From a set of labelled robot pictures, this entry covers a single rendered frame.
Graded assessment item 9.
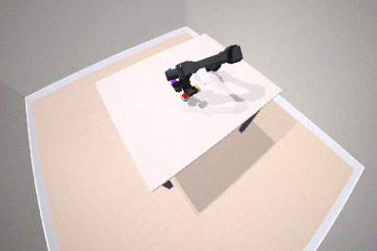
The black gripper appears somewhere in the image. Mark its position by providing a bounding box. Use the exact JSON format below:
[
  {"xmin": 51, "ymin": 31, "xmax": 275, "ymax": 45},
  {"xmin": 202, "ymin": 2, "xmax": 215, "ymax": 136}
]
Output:
[{"xmin": 180, "ymin": 77, "xmax": 198, "ymax": 97}]

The red button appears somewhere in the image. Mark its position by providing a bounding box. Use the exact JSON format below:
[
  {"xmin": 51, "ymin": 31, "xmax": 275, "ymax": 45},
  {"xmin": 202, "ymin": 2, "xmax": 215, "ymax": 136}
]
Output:
[{"xmin": 180, "ymin": 93, "xmax": 190, "ymax": 102}]

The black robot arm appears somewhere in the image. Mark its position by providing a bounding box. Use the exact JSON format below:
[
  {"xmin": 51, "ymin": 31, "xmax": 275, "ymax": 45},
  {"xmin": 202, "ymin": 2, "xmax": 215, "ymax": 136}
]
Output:
[{"xmin": 165, "ymin": 45, "xmax": 243, "ymax": 93}]

